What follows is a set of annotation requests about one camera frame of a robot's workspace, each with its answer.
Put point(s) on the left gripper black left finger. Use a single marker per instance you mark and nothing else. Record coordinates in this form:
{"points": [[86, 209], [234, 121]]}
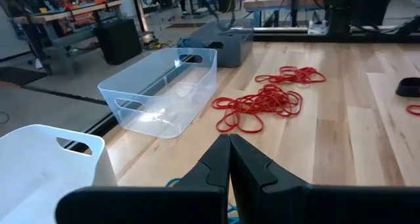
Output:
{"points": [[164, 207]]}

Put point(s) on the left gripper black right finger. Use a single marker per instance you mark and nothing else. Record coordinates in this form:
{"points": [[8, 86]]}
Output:
{"points": [[311, 207]]}

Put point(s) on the teal rubber band pile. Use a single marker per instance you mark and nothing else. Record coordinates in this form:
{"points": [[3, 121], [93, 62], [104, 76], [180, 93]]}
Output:
{"points": [[171, 182]]}

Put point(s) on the red rubber band pile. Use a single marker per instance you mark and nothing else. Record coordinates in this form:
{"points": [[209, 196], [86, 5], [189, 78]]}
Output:
{"points": [[295, 74], [410, 110], [262, 102]]}

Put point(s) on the clear plastic basket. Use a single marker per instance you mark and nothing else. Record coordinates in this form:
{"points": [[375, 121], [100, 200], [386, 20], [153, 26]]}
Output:
{"points": [[154, 125]]}

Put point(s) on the white plastic basket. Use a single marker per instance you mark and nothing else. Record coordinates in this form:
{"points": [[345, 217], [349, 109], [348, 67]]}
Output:
{"points": [[33, 184]]}

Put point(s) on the black floor tape line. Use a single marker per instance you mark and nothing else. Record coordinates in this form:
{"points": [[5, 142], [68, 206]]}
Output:
{"points": [[65, 94]]}

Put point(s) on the grey plastic basket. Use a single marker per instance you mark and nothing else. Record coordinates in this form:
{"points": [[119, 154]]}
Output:
{"points": [[233, 53]]}

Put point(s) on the black floor cabinet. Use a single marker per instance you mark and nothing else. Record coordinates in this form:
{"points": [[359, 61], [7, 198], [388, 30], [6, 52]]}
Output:
{"points": [[118, 41]]}

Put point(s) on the black floor mat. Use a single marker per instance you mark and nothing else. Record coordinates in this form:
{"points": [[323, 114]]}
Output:
{"points": [[19, 76]]}

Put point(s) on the wooden table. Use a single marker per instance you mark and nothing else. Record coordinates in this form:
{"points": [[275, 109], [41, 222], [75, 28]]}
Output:
{"points": [[279, 3]]}

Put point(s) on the wooden workbench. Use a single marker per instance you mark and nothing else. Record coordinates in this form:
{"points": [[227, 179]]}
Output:
{"points": [[65, 13]]}

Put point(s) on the black aluminium table frame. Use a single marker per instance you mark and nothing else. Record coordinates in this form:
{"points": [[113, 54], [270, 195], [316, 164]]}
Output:
{"points": [[361, 37]]}

